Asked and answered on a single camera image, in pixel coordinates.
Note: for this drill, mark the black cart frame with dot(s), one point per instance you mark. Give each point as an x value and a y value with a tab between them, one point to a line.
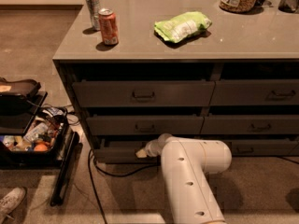
15	118

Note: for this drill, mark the grey drawer cabinet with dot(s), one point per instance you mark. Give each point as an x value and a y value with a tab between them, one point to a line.
260	45

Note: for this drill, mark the orange fruit in bin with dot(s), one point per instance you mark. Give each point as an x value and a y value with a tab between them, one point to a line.
40	148

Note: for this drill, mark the black tray on cart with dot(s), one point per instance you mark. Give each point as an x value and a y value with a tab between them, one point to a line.
25	89

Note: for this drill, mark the black bin of groceries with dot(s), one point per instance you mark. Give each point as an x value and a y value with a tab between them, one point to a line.
48	127

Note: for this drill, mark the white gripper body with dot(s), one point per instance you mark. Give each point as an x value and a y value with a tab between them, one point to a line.
149	148

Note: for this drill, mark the green chip bag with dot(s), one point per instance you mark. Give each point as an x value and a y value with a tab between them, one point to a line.
182	26

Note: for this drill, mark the silver soda can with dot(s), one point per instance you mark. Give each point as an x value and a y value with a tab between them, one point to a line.
93	7

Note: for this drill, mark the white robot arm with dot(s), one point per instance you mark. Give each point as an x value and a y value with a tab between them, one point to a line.
185	163

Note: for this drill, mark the orange soda can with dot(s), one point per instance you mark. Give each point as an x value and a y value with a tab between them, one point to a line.
108	27

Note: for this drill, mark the dark object top right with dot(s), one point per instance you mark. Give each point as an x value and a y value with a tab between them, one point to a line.
289	6

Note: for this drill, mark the white sneaker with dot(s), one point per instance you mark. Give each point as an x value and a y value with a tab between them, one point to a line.
10	202

